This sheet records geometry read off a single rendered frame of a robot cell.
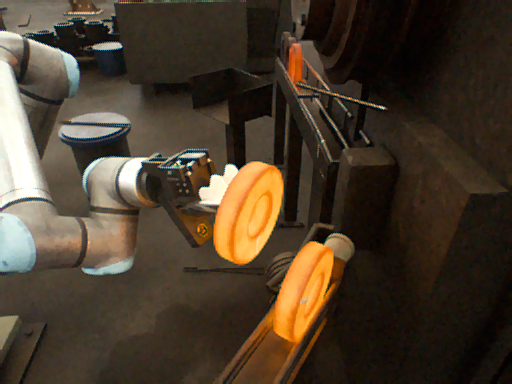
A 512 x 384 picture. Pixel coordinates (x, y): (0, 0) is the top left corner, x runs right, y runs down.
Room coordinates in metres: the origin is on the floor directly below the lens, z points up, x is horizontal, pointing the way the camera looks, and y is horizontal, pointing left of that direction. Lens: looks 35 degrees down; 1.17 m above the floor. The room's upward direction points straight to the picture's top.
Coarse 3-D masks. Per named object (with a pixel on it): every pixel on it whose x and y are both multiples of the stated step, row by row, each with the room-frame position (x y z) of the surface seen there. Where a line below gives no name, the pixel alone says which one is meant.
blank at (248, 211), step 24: (264, 168) 0.45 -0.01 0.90; (240, 192) 0.41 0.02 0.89; (264, 192) 0.44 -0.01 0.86; (216, 216) 0.39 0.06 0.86; (240, 216) 0.39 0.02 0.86; (264, 216) 0.46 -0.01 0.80; (216, 240) 0.38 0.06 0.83; (240, 240) 0.39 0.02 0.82; (264, 240) 0.45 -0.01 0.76; (240, 264) 0.39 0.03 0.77
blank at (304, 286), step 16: (304, 256) 0.39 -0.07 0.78; (320, 256) 0.40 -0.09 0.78; (288, 272) 0.37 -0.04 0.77; (304, 272) 0.37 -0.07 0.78; (320, 272) 0.40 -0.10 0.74; (288, 288) 0.35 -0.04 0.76; (304, 288) 0.35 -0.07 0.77; (320, 288) 0.41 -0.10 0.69; (288, 304) 0.34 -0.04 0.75; (304, 304) 0.35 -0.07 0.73; (288, 320) 0.33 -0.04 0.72; (304, 320) 0.36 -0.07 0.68; (288, 336) 0.33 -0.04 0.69
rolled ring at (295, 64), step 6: (294, 48) 1.59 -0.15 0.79; (300, 48) 1.59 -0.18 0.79; (294, 54) 1.56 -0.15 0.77; (300, 54) 1.56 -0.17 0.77; (294, 60) 1.55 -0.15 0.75; (300, 60) 1.54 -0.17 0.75; (288, 66) 1.70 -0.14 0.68; (294, 66) 1.54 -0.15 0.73; (300, 66) 1.53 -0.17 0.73; (288, 72) 1.69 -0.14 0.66; (294, 72) 1.53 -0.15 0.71; (300, 72) 1.53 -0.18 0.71; (294, 78) 1.53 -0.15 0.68; (300, 78) 1.53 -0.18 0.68
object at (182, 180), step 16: (144, 160) 0.54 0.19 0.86; (160, 160) 0.54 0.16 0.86; (176, 160) 0.53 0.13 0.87; (192, 160) 0.51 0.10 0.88; (208, 160) 0.52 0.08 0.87; (144, 176) 0.53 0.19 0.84; (160, 176) 0.49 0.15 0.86; (176, 176) 0.49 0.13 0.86; (192, 176) 0.48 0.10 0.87; (208, 176) 0.51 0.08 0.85; (144, 192) 0.52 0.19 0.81; (160, 192) 0.53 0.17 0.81; (176, 192) 0.49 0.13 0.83; (192, 192) 0.47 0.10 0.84; (176, 208) 0.48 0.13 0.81
